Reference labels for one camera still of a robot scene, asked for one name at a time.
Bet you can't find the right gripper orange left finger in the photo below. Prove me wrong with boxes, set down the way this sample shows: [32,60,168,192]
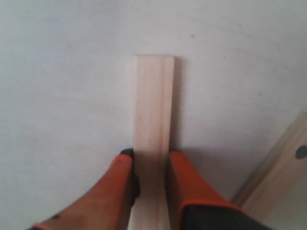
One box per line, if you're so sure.
[31,149,140,230]

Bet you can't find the wood slat with magnets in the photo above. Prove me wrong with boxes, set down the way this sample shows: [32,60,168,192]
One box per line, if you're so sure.
[232,113,307,221]

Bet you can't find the plain wood slat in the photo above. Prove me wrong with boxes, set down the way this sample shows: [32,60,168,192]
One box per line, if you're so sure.
[129,55,175,230]

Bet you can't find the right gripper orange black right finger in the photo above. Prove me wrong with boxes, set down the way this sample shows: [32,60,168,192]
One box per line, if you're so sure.
[168,151,268,230]

